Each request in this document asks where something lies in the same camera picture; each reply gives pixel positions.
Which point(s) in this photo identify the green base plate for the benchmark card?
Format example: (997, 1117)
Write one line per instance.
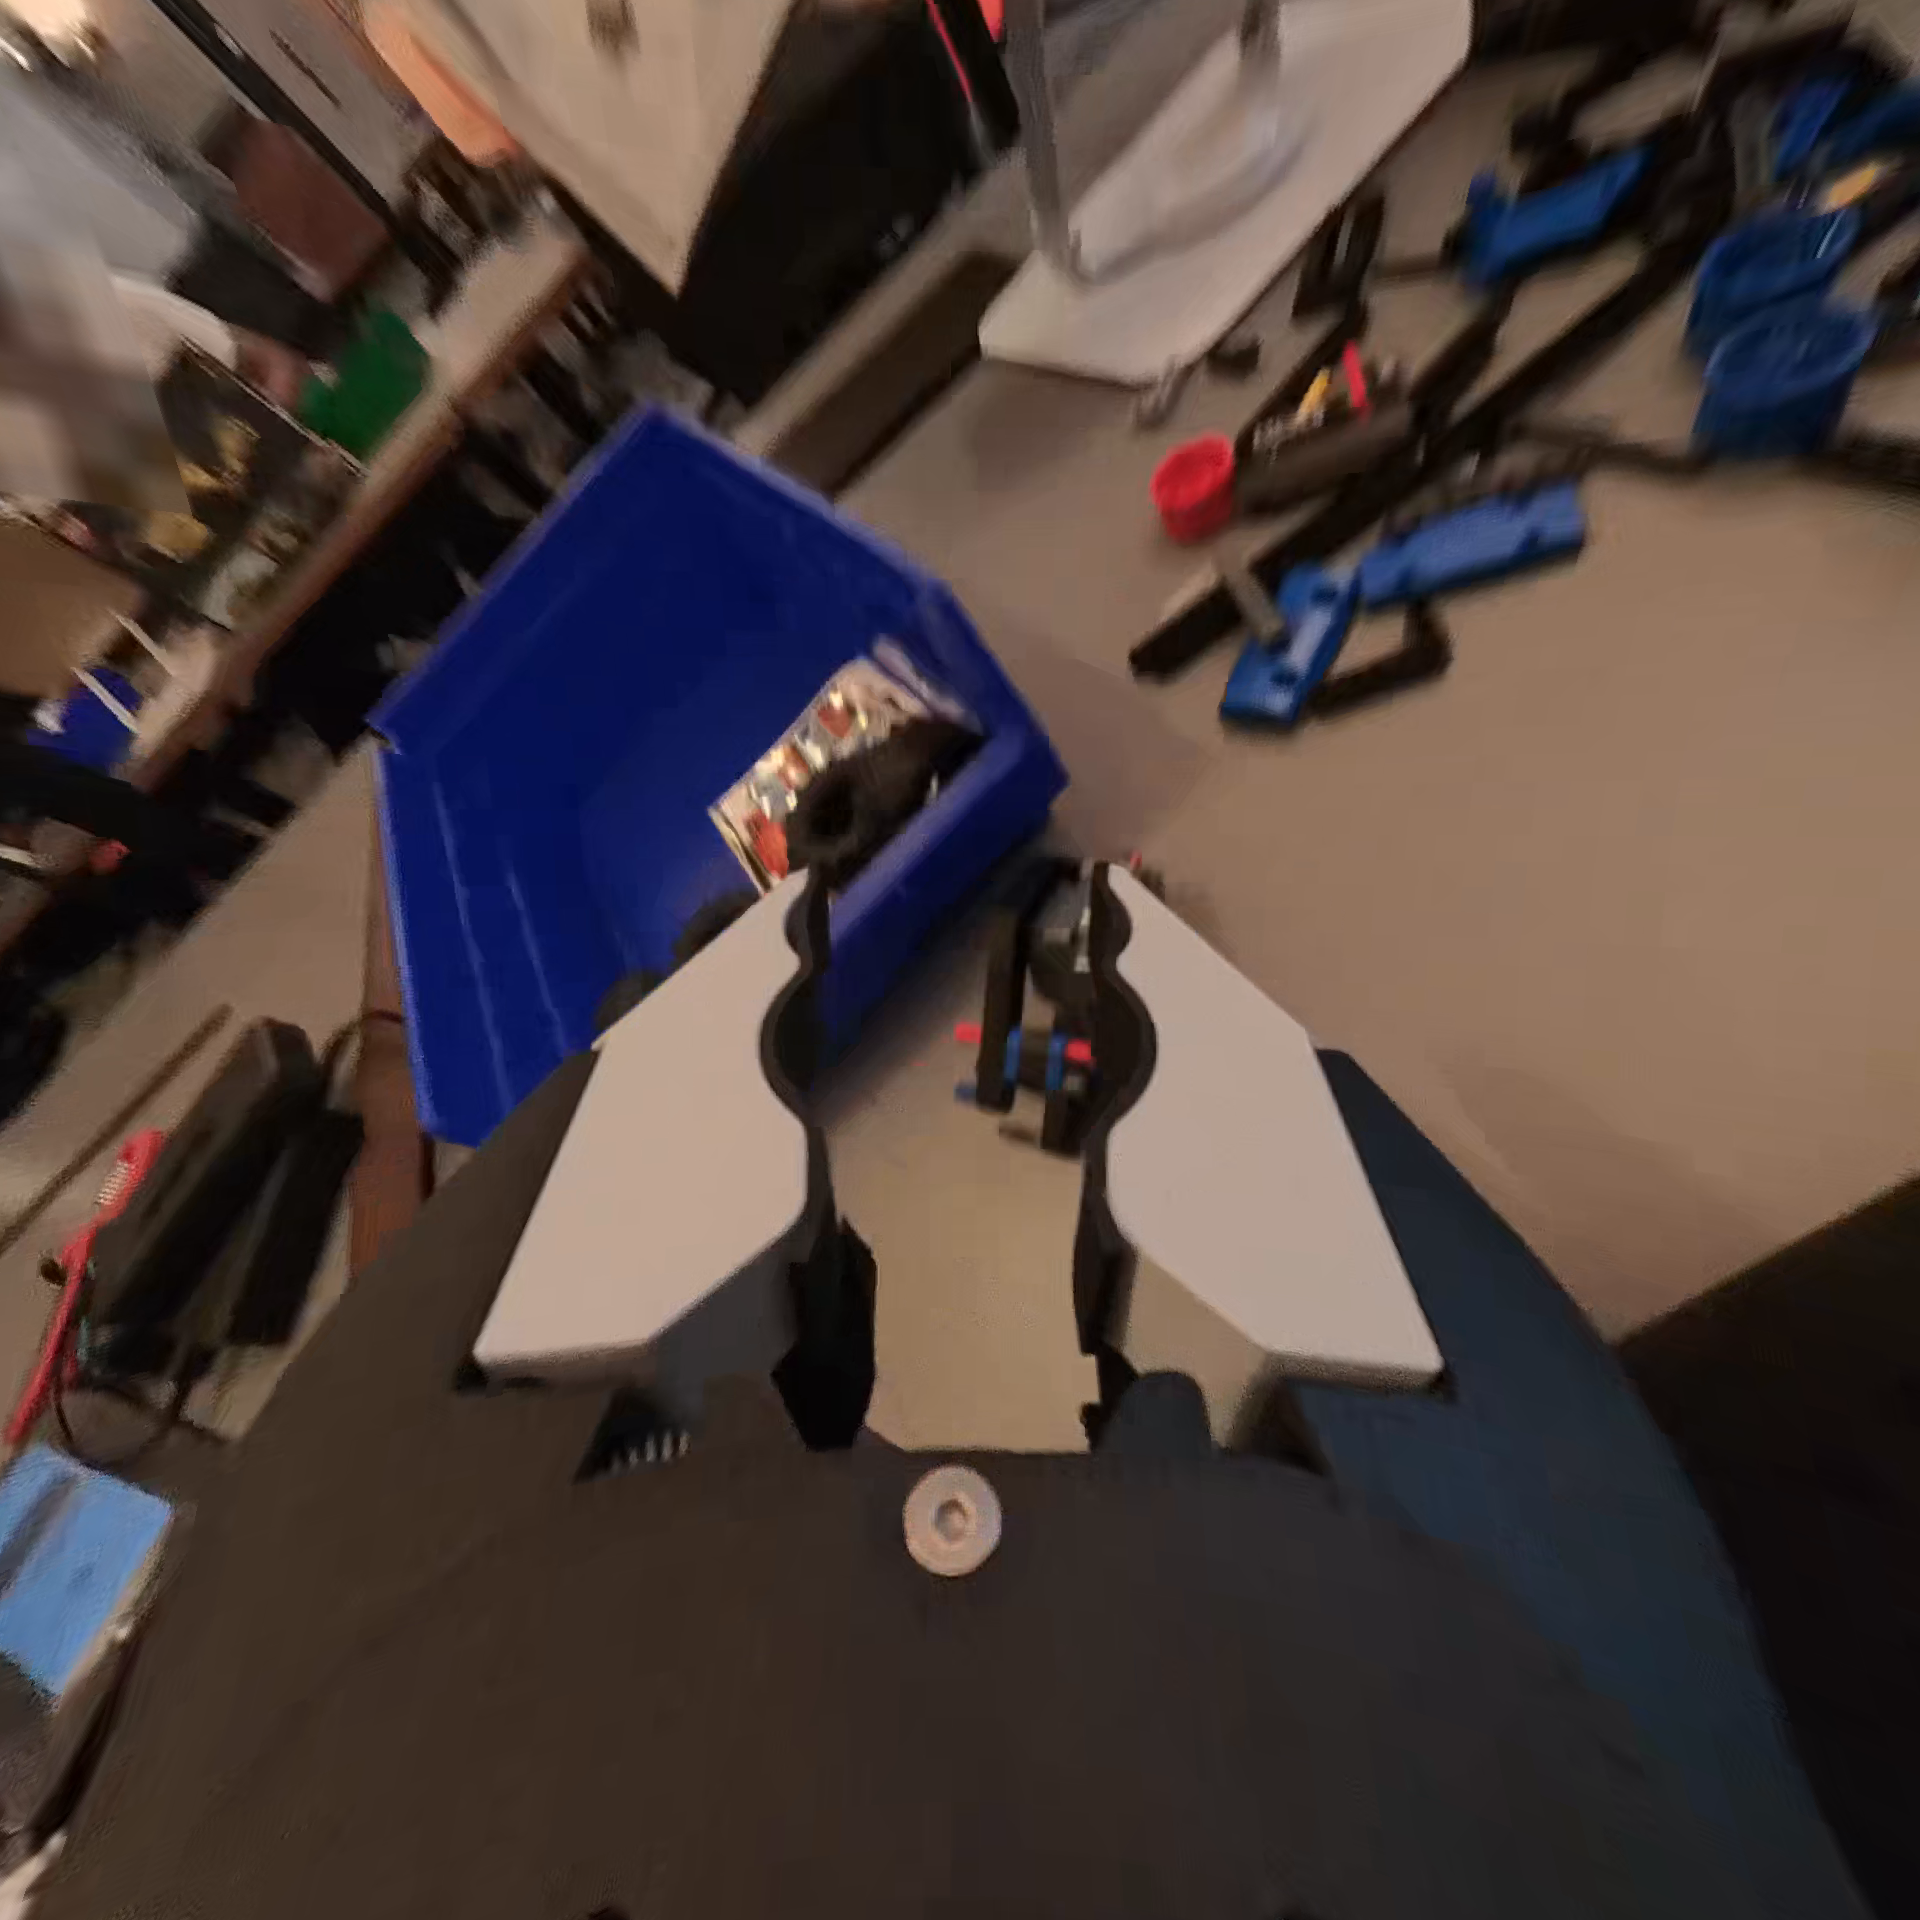
(370, 382)

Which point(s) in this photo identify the short yellow axle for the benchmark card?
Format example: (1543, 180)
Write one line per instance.
(1315, 395)

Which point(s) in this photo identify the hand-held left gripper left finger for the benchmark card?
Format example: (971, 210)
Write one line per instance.
(662, 1202)

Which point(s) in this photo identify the grey desk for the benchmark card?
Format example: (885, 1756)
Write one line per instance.
(1426, 902)

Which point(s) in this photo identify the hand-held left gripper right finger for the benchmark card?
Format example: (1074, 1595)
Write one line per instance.
(1260, 1202)

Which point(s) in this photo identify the small blue background bin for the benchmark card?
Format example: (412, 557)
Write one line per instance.
(83, 721)

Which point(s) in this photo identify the blue folded panel piece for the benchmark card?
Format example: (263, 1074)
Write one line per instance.
(1553, 218)

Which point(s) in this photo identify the blue rectangular panel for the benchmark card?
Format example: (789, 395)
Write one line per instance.
(1471, 543)

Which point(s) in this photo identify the tan plywood chair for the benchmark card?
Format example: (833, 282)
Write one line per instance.
(61, 599)

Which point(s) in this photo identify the black rubber tire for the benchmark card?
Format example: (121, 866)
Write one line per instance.
(870, 804)

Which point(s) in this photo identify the black curved panel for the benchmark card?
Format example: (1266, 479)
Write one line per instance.
(1329, 452)

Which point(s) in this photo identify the black wedge piece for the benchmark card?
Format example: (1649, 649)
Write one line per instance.
(1178, 622)

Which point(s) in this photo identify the red wheel rim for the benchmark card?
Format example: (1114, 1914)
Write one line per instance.
(1194, 489)

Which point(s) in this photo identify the wooden background table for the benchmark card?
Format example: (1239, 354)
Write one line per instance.
(452, 389)

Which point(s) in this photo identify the colourful sticker sheet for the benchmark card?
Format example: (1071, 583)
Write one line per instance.
(780, 797)

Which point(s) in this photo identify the long black beam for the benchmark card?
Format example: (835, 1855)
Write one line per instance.
(1501, 406)

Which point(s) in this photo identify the small pale grey beam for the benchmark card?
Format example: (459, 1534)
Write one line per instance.
(1157, 403)

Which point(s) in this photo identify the red hand tool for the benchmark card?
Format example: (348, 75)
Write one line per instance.
(91, 1260)

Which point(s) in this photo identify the small black pin connector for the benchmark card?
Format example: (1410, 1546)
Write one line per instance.
(1234, 357)

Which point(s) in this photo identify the blue bin with square tag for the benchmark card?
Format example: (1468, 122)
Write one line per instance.
(599, 750)

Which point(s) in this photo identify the dark grey motor block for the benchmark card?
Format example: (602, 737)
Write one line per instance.
(1050, 961)

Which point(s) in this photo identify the black frame piece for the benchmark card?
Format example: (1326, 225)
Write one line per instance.
(1340, 255)

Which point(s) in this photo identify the blue curved panel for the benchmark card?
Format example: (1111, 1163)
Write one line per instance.
(1291, 662)

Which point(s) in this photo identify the red axle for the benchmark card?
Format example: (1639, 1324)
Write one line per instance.
(1355, 375)

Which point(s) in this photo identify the yellow truck toy box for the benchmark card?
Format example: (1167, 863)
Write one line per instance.
(255, 481)

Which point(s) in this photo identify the blue wheel rim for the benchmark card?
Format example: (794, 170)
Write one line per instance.
(1770, 271)
(1786, 382)

